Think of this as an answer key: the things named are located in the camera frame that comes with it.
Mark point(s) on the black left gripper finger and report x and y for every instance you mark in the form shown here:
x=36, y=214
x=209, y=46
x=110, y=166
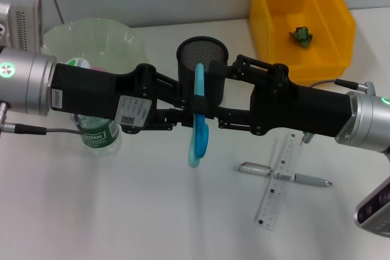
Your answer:
x=173, y=92
x=176, y=118

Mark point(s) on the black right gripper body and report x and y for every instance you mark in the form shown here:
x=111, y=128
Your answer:
x=298, y=111

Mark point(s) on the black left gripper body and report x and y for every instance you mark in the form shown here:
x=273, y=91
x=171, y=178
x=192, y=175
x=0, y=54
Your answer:
x=91, y=89

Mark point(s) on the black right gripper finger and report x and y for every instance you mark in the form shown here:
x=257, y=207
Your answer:
x=234, y=118
x=250, y=71

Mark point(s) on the blue capped scissors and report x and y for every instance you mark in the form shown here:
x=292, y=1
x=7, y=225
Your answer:
x=199, y=138

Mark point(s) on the clear plastic water bottle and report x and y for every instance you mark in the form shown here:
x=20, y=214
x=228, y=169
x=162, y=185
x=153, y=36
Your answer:
x=97, y=141

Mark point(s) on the small green toy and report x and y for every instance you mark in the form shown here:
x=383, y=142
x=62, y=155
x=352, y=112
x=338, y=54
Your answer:
x=301, y=37

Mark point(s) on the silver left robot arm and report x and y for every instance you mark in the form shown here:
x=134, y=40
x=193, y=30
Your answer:
x=27, y=80

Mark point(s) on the pale green glass fruit plate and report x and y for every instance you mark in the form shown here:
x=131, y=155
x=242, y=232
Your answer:
x=106, y=44

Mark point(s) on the black mesh pen holder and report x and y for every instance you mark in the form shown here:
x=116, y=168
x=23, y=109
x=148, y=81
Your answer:
x=201, y=50

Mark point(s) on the grey ballpoint pen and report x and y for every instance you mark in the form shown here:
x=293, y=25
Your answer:
x=256, y=169

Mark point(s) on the transparent plastic ruler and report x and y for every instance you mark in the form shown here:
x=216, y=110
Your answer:
x=278, y=193

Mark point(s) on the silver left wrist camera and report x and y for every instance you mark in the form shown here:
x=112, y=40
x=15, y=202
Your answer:
x=24, y=13

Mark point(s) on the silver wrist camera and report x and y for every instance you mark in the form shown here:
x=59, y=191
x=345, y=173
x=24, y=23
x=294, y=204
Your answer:
x=24, y=13
x=374, y=211

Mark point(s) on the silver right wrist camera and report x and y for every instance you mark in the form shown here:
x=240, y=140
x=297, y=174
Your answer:
x=374, y=211

